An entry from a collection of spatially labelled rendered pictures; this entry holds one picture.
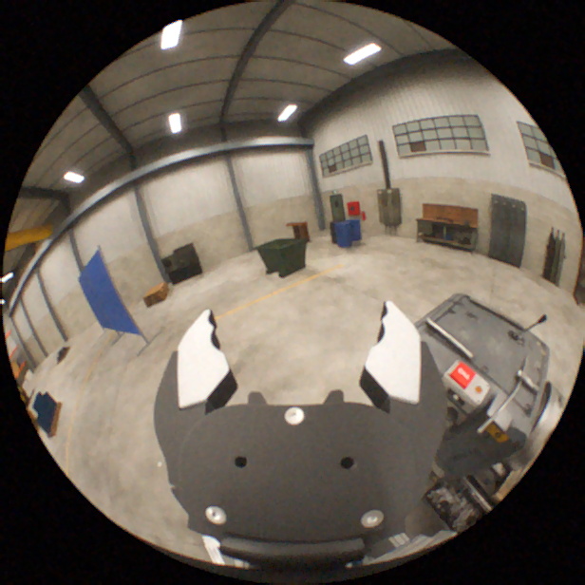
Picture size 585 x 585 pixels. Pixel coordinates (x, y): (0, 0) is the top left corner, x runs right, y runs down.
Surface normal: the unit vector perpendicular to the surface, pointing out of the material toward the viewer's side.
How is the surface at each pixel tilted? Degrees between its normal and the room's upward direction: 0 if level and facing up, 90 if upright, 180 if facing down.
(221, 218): 90
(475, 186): 90
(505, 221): 90
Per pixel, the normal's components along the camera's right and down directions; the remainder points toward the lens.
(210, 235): 0.48, 0.32
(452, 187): -0.86, 0.37
